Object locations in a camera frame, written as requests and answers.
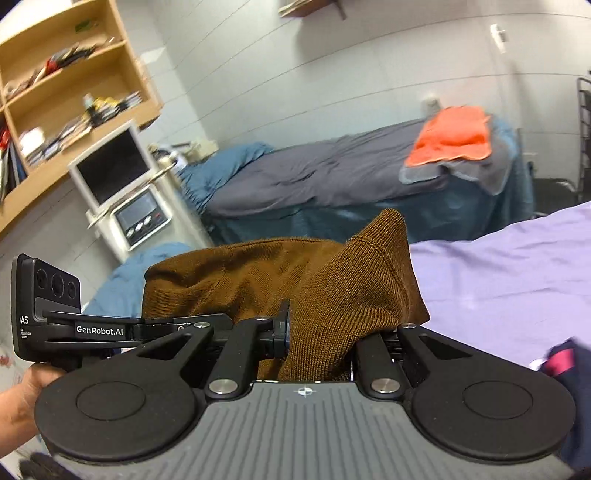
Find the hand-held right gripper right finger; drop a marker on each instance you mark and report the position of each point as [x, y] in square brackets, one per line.
[375, 362]

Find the pile of mixed books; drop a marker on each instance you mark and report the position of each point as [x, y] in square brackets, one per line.
[78, 124]

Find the teal blanket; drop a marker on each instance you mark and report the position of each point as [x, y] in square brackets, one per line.
[124, 277]

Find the standing books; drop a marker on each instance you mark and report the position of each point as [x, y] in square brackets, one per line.
[8, 166]

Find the person's left hand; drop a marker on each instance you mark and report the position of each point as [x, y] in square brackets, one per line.
[25, 399]

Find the row of flat books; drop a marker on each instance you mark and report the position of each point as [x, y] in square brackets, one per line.
[51, 69]

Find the white monitor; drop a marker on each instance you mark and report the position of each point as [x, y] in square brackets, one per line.
[111, 166]

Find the white wall box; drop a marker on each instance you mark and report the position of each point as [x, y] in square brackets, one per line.
[431, 104]

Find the teal bed cover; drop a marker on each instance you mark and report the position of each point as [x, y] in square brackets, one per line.
[323, 224]

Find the wooden bookshelf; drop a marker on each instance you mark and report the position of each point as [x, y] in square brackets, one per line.
[134, 55]

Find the dark garment with pink patch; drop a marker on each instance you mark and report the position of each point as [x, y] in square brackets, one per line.
[577, 397]

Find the white device with buttons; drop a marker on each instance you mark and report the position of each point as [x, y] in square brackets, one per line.
[187, 217]
[138, 218]

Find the brown knit sweater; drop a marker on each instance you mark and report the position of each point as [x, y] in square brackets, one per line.
[323, 286]

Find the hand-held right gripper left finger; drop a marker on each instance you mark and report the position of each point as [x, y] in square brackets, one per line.
[240, 355]

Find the white wall switch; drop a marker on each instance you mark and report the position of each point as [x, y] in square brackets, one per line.
[498, 39]

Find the wooden wall shelf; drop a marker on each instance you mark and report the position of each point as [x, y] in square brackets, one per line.
[304, 6]

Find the grey blanket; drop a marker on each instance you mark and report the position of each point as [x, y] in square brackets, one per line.
[323, 170]

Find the purple floral bedsheet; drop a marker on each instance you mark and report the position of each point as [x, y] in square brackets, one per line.
[508, 277]

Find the orange towel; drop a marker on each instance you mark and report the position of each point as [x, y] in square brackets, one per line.
[448, 134]

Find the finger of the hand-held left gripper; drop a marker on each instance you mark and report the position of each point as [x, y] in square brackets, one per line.
[161, 325]

